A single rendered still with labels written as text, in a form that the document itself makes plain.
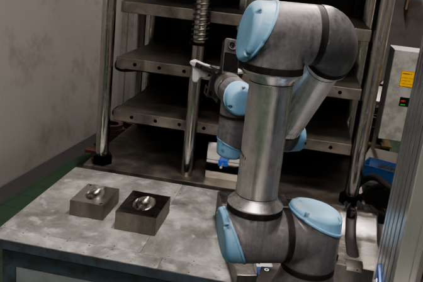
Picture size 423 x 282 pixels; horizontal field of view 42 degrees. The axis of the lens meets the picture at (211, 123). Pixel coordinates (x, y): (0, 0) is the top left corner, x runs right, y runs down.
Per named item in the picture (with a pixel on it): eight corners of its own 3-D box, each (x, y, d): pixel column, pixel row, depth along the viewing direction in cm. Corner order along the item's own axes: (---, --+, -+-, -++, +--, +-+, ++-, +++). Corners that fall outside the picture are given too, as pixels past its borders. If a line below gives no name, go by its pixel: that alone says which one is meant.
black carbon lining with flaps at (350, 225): (394, 270, 175) (400, 243, 172) (342, 261, 177) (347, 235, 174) (382, 223, 208) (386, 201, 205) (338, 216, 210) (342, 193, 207)
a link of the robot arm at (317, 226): (345, 276, 116) (355, 217, 113) (284, 276, 114) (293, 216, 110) (323, 247, 128) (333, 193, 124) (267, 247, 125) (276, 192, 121)
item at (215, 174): (262, 186, 254) (267, 150, 249) (204, 176, 258) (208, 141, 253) (270, 153, 302) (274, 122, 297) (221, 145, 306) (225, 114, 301)
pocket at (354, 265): (361, 279, 171) (363, 269, 170) (344, 276, 172) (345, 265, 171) (360, 271, 175) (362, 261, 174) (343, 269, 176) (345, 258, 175)
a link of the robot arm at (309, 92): (376, -4, 107) (293, 125, 147) (322, -9, 104) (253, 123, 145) (389, 44, 101) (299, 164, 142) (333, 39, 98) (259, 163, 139)
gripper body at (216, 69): (201, 91, 156) (209, 102, 144) (209, 62, 153) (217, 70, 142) (227, 96, 157) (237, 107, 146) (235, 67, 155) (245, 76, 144)
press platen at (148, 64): (360, 101, 237) (362, 89, 236) (115, 67, 253) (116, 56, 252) (350, 72, 308) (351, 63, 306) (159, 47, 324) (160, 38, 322)
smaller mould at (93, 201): (102, 220, 202) (103, 205, 200) (69, 214, 204) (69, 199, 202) (118, 202, 218) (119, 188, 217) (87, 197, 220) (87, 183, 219)
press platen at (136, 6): (369, 41, 233) (372, 30, 232) (121, 11, 249) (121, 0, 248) (357, 27, 300) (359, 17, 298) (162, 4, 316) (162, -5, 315)
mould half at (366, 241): (413, 304, 170) (422, 265, 166) (327, 288, 174) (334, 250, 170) (391, 232, 217) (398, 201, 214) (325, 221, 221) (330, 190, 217)
